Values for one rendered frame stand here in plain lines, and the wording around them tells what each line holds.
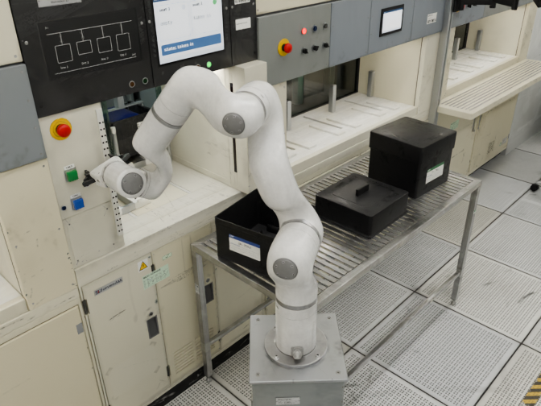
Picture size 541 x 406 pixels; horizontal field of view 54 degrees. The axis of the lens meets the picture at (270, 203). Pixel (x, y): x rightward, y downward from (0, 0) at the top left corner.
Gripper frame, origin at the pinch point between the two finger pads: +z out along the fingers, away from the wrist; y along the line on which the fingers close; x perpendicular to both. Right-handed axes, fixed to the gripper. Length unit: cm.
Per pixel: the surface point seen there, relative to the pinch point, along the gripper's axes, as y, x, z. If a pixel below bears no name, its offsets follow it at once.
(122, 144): 22, -15, 62
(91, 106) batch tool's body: 7.5, 17.6, -2.3
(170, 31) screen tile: 42.8, 24.3, 0.1
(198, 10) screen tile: 56, 26, 2
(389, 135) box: 114, -61, 2
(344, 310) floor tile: 69, -148, 31
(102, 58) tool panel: 17.7, 28.2, -4.5
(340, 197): 73, -65, -6
